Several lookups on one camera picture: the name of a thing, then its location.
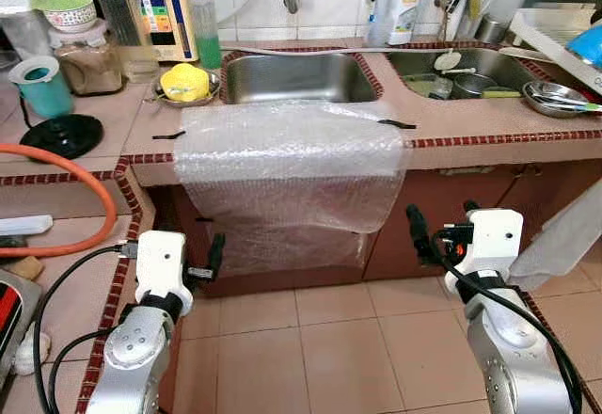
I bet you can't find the steel cup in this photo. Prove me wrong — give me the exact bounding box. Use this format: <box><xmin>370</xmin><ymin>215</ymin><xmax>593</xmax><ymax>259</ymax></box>
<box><xmin>475</xmin><ymin>17</ymin><xmax>509</xmax><ymax>43</ymax></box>

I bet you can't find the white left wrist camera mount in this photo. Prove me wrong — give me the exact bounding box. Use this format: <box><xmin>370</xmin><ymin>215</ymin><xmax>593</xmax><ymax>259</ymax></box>
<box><xmin>135</xmin><ymin>231</ymin><xmax>194</xmax><ymax>304</ymax></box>

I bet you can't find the white detergent bottle orange cap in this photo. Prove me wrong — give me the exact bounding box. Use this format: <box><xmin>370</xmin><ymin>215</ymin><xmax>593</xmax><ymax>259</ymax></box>
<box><xmin>388</xmin><ymin>0</ymin><xmax>429</xmax><ymax>46</ymax></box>

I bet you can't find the white plastic bar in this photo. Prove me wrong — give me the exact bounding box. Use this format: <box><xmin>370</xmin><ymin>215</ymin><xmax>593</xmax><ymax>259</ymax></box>
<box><xmin>0</xmin><ymin>215</ymin><xmax>55</xmax><ymax>238</ymax></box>

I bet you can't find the beige water ionizer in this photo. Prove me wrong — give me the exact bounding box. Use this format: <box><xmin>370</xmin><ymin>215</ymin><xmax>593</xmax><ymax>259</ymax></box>
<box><xmin>125</xmin><ymin>0</ymin><xmax>198</xmax><ymax>62</ymax></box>

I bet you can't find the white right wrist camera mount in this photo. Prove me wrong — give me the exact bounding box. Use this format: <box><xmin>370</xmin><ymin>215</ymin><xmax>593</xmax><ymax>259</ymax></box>
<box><xmin>444</xmin><ymin>209</ymin><xmax>525</xmax><ymax>293</ymax></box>

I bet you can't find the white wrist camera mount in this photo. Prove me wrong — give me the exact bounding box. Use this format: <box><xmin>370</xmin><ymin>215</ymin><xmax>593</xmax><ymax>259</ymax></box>
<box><xmin>135</xmin><ymin>231</ymin><xmax>194</xmax><ymax>304</ymax></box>
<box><xmin>444</xmin><ymin>209</ymin><xmax>525</xmax><ymax>293</ymax></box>

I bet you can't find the black red appliance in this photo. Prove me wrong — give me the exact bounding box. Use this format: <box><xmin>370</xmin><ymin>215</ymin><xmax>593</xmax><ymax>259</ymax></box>
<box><xmin>0</xmin><ymin>278</ymin><xmax>43</xmax><ymax>377</ymax></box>

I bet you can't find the white dish rack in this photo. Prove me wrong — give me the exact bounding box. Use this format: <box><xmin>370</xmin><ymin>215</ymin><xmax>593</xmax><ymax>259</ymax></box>
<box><xmin>508</xmin><ymin>8</ymin><xmax>602</xmax><ymax>90</ymax></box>

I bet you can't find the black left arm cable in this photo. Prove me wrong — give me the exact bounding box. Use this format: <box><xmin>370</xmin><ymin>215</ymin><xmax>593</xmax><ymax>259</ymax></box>
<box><xmin>31</xmin><ymin>240</ymin><xmax>142</xmax><ymax>414</ymax></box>

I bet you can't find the white hanging cloth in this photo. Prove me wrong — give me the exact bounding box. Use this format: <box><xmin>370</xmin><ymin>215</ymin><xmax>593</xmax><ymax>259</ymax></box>
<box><xmin>508</xmin><ymin>183</ymin><xmax>602</xmax><ymax>293</ymax></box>

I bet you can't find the black round lid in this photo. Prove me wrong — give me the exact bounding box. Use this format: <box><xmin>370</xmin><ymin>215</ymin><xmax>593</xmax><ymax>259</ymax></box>
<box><xmin>21</xmin><ymin>113</ymin><xmax>104</xmax><ymax>161</ymax></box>

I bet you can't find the steel bowl with utensils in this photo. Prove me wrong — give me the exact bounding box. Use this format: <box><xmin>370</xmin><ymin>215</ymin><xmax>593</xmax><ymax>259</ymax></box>
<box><xmin>522</xmin><ymin>80</ymin><xmax>595</xmax><ymax>119</ymax></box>

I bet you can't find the round steel dish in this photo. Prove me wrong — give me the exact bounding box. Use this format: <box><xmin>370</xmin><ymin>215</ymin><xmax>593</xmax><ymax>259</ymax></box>
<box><xmin>150</xmin><ymin>69</ymin><xmax>225</xmax><ymax>109</ymax></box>

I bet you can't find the small steel sink basin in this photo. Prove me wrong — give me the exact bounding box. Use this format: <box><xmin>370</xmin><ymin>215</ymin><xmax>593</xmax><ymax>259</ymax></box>
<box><xmin>221</xmin><ymin>52</ymin><xmax>382</xmax><ymax>106</ymax></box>

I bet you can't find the patterned bowl green lid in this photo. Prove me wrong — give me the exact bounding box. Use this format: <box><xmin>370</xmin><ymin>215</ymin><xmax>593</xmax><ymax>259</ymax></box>
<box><xmin>31</xmin><ymin>0</ymin><xmax>98</xmax><ymax>34</ymax></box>

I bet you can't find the clear bubble wrap sheet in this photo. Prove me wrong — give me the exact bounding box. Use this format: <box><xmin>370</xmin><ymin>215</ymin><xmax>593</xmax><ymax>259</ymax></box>
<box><xmin>172</xmin><ymin>102</ymin><xmax>407</xmax><ymax>276</ymax></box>

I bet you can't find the teal plastic cup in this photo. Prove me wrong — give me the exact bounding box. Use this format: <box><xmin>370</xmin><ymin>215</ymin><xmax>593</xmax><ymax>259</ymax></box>
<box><xmin>9</xmin><ymin>56</ymin><xmax>74</xmax><ymax>119</ymax></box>

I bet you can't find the yellow plastic cup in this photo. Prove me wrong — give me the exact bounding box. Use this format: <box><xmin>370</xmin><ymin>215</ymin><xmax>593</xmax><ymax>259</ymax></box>
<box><xmin>160</xmin><ymin>63</ymin><xmax>210</xmax><ymax>103</ymax></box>

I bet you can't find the clear plastic container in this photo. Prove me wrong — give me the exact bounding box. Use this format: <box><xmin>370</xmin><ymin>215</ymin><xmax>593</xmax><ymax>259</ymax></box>
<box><xmin>0</xmin><ymin>0</ymin><xmax>53</xmax><ymax>62</ymax></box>

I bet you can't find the blue bowl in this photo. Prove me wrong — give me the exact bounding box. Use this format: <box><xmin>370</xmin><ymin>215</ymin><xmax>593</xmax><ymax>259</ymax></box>
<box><xmin>567</xmin><ymin>24</ymin><xmax>602</xmax><ymax>69</ymax></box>

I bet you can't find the orange hose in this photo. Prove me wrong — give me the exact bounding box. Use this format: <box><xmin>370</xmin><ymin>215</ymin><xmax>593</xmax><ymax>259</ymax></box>
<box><xmin>0</xmin><ymin>143</ymin><xmax>118</xmax><ymax>259</ymax></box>

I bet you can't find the steel pot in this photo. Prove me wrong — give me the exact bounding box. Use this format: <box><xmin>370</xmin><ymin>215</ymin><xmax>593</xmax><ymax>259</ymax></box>
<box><xmin>451</xmin><ymin>73</ymin><xmax>499</xmax><ymax>100</ymax></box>

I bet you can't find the large steel sink basin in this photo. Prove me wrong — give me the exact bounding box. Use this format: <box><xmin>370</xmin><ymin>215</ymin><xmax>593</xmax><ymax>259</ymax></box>
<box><xmin>386</xmin><ymin>47</ymin><xmax>565</xmax><ymax>103</ymax></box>

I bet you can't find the jar of brown powder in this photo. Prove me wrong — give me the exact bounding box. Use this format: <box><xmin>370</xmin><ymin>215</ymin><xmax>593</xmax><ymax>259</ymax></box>
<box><xmin>49</xmin><ymin>21</ymin><xmax>125</xmax><ymax>95</ymax></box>

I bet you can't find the glass jar orange lid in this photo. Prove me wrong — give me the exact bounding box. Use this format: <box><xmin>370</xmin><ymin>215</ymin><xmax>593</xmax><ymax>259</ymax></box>
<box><xmin>92</xmin><ymin>0</ymin><xmax>161</xmax><ymax>84</ymax></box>

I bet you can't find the small white spray bottle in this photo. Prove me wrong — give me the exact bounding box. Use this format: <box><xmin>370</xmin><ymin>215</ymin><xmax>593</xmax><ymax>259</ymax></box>
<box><xmin>362</xmin><ymin>0</ymin><xmax>391</xmax><ymax>48</ymax></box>

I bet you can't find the green liquid bottle blue cap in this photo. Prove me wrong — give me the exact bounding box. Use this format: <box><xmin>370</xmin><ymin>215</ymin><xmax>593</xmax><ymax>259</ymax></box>
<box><xmin>191</xmin><ymin>0</ymin><xmax>224</xmax><ymax>69</ymax></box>

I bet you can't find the brown cabinet front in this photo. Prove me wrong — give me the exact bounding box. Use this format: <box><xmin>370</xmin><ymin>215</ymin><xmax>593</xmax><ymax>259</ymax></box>
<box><xmin>150</xmin><ymin>162</ymin><xmax>602</xmax><ymax>297</ymax></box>

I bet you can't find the round steel ladle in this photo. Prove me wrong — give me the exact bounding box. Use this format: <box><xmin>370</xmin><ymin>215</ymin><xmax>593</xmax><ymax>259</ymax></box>
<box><xmin>433</xmin><ymin>52</ymin><xmax>476</xmax><ymax>74</ymax></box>

